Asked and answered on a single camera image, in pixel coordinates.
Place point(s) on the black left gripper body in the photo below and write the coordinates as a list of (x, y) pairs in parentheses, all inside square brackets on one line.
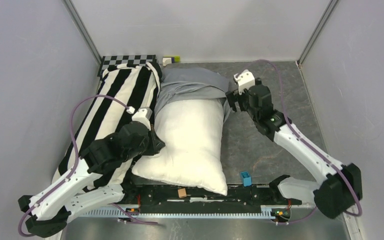
[(135, 151)]

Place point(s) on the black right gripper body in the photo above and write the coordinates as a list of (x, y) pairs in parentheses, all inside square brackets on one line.
[(248, 96)]

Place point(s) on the grey pillowcase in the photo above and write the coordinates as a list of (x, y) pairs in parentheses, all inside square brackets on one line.
[(196, 83)]

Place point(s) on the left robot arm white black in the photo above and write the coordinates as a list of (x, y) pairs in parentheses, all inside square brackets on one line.
[(49, 212)]

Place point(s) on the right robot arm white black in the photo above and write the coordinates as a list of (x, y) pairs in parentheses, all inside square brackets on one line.
[(336, 189)]

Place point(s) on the black white striped pillow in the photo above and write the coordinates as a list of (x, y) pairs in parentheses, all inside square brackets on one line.
[(137, 86)]

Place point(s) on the orange small cube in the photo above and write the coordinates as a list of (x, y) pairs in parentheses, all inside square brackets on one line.
[(182, 193)]

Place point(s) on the white yellow-green small block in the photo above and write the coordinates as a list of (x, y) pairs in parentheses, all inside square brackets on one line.
[(166, 60)]

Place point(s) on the checkerboard calibration board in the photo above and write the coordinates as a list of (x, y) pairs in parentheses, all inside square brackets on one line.
[(113, 60)]

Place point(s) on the blue small box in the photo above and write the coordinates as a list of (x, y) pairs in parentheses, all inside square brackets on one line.
[(246, 178)]

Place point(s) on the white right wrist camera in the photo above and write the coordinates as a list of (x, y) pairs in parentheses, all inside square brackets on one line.
[(244, 81)]

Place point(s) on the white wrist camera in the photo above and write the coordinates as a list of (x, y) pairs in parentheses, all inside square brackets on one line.
[(141, 115), (244, 81)]

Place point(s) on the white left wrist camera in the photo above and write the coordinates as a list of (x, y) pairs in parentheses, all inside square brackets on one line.
[(141, 115)]

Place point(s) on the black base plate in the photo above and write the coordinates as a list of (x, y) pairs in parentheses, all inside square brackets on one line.
[(163, 199)]

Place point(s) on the right aluminium corner post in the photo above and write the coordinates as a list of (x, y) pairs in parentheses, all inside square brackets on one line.
[(332, 4)]

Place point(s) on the aluminium corner post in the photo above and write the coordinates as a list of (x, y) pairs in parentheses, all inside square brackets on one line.
[(74, 14), (332, 4)]

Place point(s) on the left aluminium corner post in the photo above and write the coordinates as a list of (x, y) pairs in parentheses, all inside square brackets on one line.
[(74, 14)]

